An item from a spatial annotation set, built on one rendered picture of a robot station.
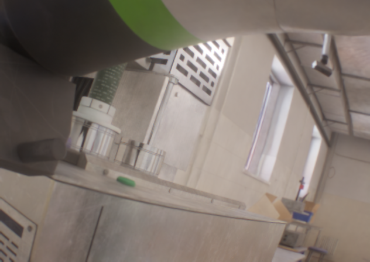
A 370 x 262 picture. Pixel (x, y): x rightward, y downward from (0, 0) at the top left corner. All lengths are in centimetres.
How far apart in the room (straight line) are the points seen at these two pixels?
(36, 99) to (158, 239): 19
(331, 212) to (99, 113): 1025
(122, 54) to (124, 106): 50
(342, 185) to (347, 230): 134
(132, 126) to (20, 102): 47
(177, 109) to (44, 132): 52
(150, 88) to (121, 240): 39
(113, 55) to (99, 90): 29
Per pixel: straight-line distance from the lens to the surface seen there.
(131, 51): 15
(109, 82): 45
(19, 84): 17
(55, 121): 19
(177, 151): 72
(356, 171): 1068
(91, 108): 44
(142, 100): 63
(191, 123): 74
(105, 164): 39
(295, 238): 471
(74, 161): 38
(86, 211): 25
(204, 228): 40
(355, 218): 1054
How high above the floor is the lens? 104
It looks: 9 degrees up
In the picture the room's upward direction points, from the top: 19 degrees clockwise
